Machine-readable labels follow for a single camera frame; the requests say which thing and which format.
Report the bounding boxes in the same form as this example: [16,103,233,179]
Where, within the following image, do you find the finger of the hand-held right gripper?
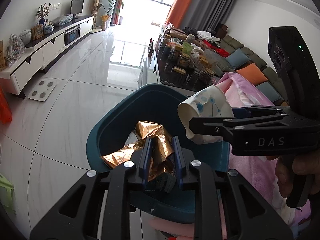
[231,106,292,117]
[185,114,288,141]

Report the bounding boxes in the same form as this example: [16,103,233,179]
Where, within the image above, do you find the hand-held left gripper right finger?
[172,135,293,240]

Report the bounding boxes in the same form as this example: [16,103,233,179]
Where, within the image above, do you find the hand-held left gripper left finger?
[29,137,153,240]

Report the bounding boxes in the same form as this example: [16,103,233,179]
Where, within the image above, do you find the gold foil wrapper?
[101,120,177,193]

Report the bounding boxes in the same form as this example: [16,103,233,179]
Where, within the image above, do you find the white paper cup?
[178,85,234,145]

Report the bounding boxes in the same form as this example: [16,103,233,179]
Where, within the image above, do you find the dark teal trash bin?
[86,84,230,224]

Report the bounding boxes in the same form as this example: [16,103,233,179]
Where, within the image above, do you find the person's right hand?
[266,154,320,199]

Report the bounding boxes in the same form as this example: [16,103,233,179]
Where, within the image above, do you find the person's left hand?
[147,217,195,240]

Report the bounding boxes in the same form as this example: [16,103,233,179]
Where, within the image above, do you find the blue cushion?
[226,48,251,69]
[256,82,280,103]

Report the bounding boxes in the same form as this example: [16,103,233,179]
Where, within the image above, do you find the orange cushion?
[236,63,268,85]

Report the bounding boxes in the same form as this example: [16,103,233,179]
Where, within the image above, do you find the pink floral blanket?
[216,72,313,240]

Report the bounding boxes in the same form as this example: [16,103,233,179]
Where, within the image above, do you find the black coffee table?
[139,36,225,92]

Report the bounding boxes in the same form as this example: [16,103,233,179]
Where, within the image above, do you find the group of glass jars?
[159,34,220,85]

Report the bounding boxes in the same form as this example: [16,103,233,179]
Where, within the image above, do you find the green brown sofa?
[170,25,290,105]

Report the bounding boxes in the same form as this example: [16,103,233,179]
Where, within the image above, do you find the dark wooden cabinet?
[216,24,228,39]

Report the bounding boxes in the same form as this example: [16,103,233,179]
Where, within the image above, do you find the pile of white clothes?
[196,30,220,43]

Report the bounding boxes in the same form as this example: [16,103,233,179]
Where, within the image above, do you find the white bathroom scale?
[27,79,57,102]

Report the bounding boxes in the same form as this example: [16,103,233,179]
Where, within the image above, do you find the orange curtain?
[164,0,203,29]

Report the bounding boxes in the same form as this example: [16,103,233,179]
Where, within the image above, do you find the green plastic stool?
[0,177,16,215]

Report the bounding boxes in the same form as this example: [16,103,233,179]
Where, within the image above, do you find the grey red striped curtain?
[110,0,129,25]

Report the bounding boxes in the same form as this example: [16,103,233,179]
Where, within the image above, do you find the tall potted plant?
[96,0,125,29]

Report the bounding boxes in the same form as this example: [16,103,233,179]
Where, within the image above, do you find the white black TV cabinet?
[0,15,95,99]

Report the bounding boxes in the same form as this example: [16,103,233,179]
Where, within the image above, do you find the clear plastic bag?
[51,14,74,27]

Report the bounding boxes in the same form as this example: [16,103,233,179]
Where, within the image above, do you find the blue white ceramic jar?
[43,21,55,35]

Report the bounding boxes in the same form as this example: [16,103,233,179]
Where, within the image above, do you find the black monitor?
[69,0,85,19]

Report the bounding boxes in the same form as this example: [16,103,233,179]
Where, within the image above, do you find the white lidded ceramic pot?
[19,29,32,44]

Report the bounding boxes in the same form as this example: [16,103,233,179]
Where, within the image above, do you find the vase with twigs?
[35,3,52,27]

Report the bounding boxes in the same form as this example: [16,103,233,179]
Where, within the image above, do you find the wooden photo frame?
[31,24,45,40]

